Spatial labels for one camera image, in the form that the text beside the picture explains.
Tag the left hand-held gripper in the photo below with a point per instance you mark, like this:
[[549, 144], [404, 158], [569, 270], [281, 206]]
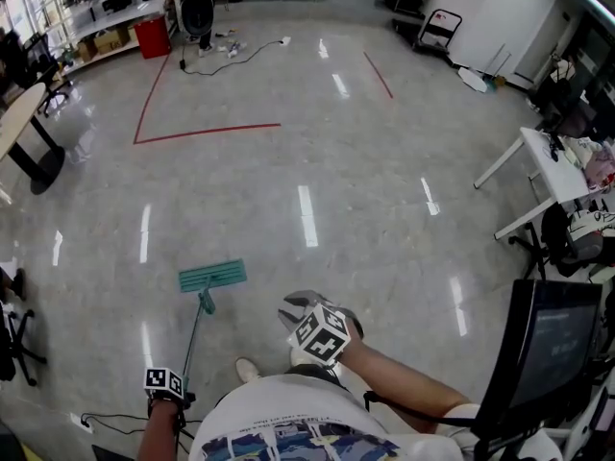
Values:
[[163, 382]]

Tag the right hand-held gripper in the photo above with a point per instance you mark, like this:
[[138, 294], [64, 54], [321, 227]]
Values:
[[322, 336]]

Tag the teal mop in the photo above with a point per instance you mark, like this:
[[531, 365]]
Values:
[[214, 274]]

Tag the person's left forearm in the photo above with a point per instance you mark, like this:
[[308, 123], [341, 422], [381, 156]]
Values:
[[158, 435]]

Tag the person's right forearm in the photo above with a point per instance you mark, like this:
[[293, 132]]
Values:
[[408, 387]]

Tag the person's right white shoe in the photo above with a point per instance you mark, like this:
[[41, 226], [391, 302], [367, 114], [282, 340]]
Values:
[[300, 357]]

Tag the person's white shoe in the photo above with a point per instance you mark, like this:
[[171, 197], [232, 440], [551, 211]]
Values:
[[300, 357], [247, 370]]

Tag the person's right leg black trousers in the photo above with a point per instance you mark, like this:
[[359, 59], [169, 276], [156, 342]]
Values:
[[312, 371]]

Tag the person's left white shoe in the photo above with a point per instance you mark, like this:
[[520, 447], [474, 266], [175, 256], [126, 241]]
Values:
[[247, 370]]

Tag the black desk foot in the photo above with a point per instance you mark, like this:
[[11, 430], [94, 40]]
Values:
[[110, 453]]

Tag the white power strip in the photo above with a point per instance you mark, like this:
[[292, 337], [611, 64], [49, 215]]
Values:
[[285, 41], [81, 423]]

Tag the person's white shirt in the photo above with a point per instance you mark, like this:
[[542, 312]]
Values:
[[288, 411]]

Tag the black monitor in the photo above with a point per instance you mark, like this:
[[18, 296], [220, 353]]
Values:
[[552, 353]]

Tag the white octagonal board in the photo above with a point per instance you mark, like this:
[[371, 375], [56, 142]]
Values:
[[473, 80]]

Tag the white desk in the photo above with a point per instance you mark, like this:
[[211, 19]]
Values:
[[552, 171]]

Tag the white printed bag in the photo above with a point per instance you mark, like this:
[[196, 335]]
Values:
[[591, 233]]

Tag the wooden table with black base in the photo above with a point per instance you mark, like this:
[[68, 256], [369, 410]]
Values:
[[19, 113]]

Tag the black flatbed trolley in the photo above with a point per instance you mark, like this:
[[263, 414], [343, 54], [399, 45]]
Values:
[[437, 34]]

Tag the red bin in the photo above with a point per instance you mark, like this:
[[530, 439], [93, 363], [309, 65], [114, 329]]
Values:
[[153, 36]]

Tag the large cardboard box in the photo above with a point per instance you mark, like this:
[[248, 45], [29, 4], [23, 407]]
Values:
[[111, 41]]

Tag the pink clothes pile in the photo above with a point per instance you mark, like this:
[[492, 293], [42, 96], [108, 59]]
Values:
[[598, 168]]

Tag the small cardboard box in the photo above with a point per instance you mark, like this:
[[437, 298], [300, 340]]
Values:
[[86, 50]]

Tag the white storage shelving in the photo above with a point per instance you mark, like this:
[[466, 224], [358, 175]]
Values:
[[96, 12]]

